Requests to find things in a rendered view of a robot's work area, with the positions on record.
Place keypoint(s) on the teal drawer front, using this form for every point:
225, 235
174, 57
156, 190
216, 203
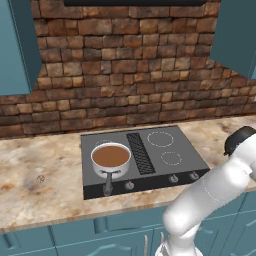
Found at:
126, 223
26, 238
249, 202

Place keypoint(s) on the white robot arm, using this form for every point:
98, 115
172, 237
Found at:
206, 196

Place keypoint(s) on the white saucepan with hot chocolate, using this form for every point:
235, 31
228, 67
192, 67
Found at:
111, 156

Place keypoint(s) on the grey hob knob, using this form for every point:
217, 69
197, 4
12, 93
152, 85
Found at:
129, 184
194, 176
173, 179

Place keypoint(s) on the grey electric hob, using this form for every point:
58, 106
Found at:
186, 166

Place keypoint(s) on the teal wall cupboard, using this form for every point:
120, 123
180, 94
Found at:
236, 33
15, 46

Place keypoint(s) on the teal cupboard door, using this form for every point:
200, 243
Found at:
218, 233
245, 235
156, 238
106, 248

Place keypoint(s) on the black range hood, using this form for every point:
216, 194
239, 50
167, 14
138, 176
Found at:
133, 2

